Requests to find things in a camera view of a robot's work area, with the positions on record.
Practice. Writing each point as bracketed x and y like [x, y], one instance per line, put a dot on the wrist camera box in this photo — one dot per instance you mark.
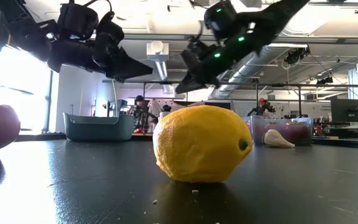
[76, 18]
[197, 48]

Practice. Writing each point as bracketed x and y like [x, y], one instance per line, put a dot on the teal plastic basket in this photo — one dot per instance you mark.
[98, 129]

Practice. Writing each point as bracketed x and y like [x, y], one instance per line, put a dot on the white garlic bulb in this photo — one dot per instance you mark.
[275, 139]

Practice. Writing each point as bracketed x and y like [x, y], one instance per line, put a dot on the black partition board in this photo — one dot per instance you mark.
[221, 105]

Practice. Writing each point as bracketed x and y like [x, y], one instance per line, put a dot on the long ceiling light rail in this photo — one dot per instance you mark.
[166, 36]

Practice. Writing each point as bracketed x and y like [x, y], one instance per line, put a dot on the cluttered background workbench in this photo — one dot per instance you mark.
[343, 130]

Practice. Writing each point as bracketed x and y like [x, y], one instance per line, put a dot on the dark background monitor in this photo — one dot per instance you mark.
[349, 110]

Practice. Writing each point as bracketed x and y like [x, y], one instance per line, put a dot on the white plastic basket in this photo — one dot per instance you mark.
[164, 115]

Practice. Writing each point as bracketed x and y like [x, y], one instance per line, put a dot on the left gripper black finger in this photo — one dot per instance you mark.
[126, 67]

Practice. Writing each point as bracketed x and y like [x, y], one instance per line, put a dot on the grey translucent plastic basket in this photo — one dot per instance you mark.
[304, 138]

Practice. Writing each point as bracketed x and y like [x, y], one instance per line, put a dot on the silver ventilation duct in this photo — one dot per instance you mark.
[253, 65]

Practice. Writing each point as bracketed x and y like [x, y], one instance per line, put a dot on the yellow lemon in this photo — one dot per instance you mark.
[197, 143]

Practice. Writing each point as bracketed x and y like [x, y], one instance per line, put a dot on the white ceiling box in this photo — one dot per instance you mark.
[157, 51]

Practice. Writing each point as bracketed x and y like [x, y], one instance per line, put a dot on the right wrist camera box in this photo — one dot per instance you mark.
[197, 48]

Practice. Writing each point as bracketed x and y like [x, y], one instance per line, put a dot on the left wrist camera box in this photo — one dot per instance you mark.
[76, 18]

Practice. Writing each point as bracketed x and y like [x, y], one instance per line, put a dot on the black metal rack frame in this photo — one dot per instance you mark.
[322, 85]

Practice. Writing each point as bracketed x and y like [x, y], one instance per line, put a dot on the white hanging cloth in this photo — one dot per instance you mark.
[154, 107]

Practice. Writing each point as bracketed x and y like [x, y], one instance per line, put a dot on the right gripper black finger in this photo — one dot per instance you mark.
[191, 84]

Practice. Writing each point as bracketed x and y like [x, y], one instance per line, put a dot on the person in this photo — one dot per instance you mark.
[261, 105]
[139, 101]

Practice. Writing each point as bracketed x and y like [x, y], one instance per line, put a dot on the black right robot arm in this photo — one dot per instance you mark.
[269, 21]

